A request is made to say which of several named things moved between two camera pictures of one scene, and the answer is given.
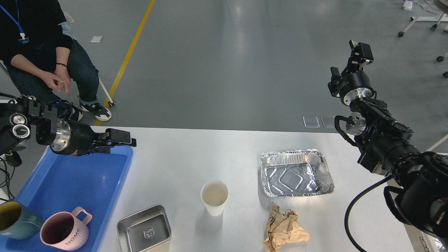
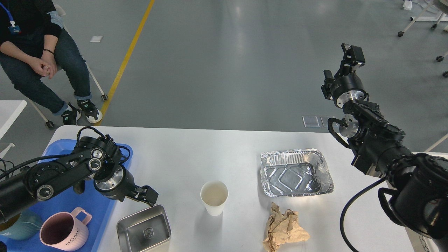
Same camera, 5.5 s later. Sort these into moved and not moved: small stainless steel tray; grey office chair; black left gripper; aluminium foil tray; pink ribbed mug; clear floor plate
Moved: grey office chair; black left gripper
Not moved: clear floor plate; pink ribbed mug; small stainless steel tray; aluminium foil tray
